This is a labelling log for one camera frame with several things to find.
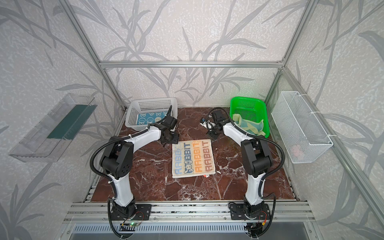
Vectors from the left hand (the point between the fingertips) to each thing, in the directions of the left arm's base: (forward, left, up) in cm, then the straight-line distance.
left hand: (175, 135), depth 97 cm
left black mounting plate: (-43, +11, -3) cm, 45 cm away
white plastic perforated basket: (+23, +30, -5) cm, 38 cm away
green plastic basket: (+28, -57, -5) cm, 63 cm away
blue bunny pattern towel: (+17, +24, -5) cm, 30 cm away
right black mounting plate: (-43, -35, -2) cm, 55 cm away
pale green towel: (+9, -55, -2) cm, 56 cm away
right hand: (+5, -24, +2) cm, 25 cm away
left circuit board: (-48, +15, -5) cm, 51 cm away
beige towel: (-14, -12, -4) cm, 19 cm away
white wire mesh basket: (-19, -60, +30) cm, 69 cm away
